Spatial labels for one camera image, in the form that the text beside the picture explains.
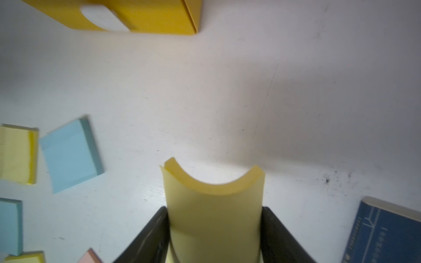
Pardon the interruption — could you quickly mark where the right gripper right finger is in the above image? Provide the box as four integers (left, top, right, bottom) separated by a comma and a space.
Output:
260, 207, 315, 263

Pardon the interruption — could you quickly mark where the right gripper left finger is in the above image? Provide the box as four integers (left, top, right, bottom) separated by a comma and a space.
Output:
114, 206, 171, 263

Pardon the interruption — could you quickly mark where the dark blue book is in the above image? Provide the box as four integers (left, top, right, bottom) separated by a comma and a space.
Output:
341, 196, 421, 263

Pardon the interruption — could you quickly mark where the yellow sticky pad bottom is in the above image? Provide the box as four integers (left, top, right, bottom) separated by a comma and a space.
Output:
3, 252, 45, 263

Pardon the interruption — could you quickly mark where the blue sticky pad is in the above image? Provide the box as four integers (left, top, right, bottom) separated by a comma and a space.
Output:
39, 117, 105, 194
1, 198, 23, 256

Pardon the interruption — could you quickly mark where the yellow sticky pad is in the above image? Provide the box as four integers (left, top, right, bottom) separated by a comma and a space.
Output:
3, 252, 45, 263
1, 124, 38, 185
161, 158, 265, 263

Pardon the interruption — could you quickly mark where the pink sticky pad large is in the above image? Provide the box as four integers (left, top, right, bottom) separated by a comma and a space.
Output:
77, 248, 102, 263

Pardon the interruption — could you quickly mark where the yellow plastic drawer cabinet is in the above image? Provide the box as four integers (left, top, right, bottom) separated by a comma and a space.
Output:
26, 1, 202, 35

